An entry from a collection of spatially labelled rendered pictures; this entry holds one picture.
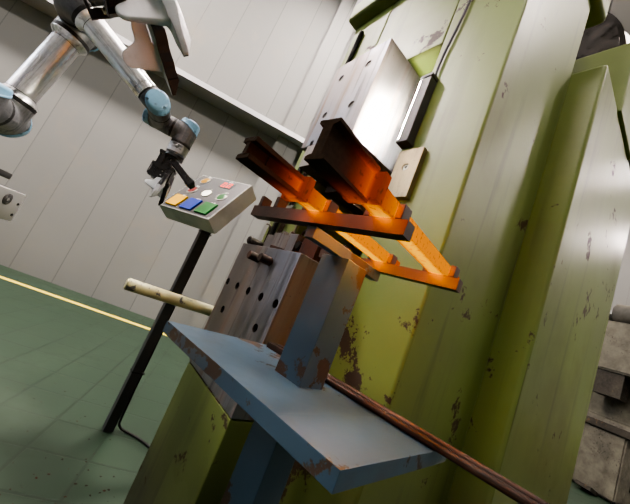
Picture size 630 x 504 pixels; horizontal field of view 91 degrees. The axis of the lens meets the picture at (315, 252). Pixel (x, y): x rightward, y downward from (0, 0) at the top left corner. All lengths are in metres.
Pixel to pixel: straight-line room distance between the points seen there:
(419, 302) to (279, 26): 4.68
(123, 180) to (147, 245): 0.78
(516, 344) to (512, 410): 0.19
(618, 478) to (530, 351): 4.94
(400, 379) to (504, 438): 0.45
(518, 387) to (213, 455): 0.85
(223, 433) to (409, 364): 0.48
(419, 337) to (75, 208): 3.91
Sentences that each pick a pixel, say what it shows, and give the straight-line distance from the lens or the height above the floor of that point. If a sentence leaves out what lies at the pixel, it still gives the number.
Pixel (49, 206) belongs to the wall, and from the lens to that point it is 4.34.
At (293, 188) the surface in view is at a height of 0.93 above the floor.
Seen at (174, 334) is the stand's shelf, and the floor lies 0.67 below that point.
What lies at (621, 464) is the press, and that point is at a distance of 6.02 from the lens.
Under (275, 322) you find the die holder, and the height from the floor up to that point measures 0.72.
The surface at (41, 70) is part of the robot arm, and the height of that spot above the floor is 1.17.
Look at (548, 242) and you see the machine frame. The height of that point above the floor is 1.27.
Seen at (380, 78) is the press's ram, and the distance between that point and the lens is 1.25.
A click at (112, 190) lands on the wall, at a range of 4.18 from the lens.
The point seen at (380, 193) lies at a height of 0.93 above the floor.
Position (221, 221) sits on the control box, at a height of 0.98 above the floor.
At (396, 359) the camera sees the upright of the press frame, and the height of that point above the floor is 0.76.
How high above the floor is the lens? 0.79
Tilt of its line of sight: 10 degrees up
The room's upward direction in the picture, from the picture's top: 23 degrees clockwise
